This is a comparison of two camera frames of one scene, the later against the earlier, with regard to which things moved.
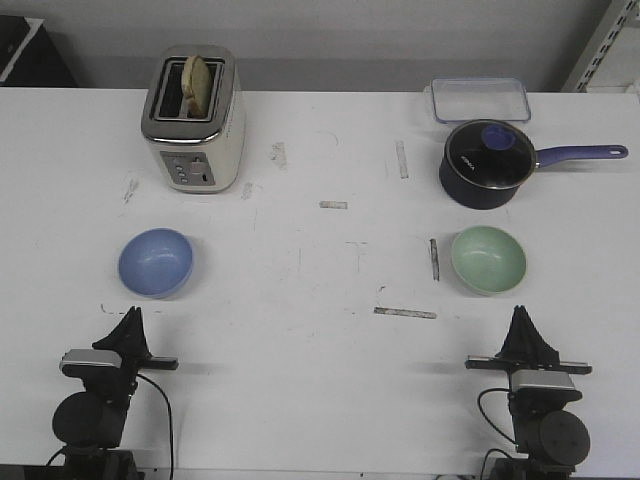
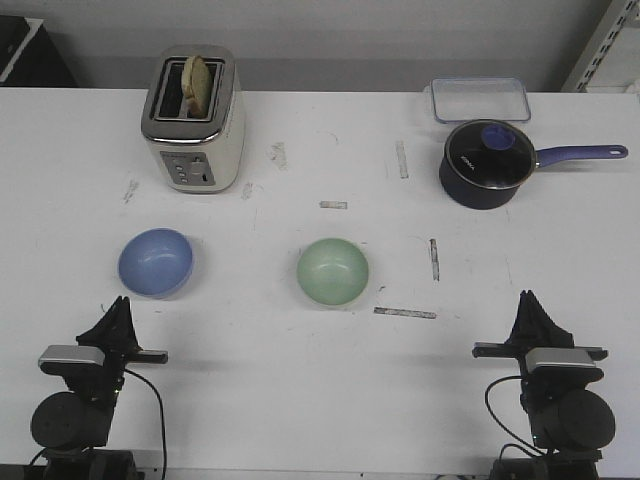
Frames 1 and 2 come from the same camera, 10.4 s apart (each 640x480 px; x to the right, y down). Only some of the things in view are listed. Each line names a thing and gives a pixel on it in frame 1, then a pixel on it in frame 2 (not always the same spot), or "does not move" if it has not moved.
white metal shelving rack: x=611 y=61 does not move
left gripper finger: x=141 y=348 → x=128 y=338
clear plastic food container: x=480 y=98 does not move
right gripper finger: x=533 y=346 → x=544 y=331
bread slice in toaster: x=197 y=87 does not move
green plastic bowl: x=488 y=260 → x=332 y=271
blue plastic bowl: x=156 y=263 does not move
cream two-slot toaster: x=194 y=118 does not move
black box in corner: x=29 y=57 does not move
